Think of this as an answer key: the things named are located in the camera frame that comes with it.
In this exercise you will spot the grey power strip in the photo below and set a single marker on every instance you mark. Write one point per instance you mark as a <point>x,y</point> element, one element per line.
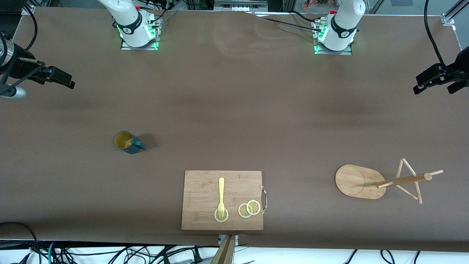
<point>240,5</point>

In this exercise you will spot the aluminium frame corner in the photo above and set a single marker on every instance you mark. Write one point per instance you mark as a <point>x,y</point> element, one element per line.
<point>447,19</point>
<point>28,10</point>

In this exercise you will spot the wooden cup rack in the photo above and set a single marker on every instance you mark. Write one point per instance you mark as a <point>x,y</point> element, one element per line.
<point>355,181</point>

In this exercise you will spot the teal cup yellow inside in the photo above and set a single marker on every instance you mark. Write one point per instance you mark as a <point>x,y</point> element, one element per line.
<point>123,141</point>

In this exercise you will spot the wooden stand post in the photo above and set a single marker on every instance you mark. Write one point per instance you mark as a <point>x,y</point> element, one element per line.
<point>225,255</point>

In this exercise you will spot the lemon slice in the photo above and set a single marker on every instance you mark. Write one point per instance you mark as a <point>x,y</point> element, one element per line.
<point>217,217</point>
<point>253,207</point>
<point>242,212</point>

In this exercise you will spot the yellow plastic fork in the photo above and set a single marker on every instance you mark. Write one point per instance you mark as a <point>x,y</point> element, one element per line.
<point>221,190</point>

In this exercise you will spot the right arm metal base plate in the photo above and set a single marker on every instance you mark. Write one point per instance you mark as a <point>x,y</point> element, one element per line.
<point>146,47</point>

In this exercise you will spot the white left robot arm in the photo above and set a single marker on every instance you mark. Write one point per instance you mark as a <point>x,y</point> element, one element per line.
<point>344,22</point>

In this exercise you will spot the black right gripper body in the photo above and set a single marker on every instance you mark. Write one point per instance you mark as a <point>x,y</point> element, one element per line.
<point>21,68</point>

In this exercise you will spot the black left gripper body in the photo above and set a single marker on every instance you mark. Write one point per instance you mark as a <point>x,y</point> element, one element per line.
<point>459,66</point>

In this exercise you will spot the brown table cover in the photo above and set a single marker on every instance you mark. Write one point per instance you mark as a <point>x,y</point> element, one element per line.
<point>234,110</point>

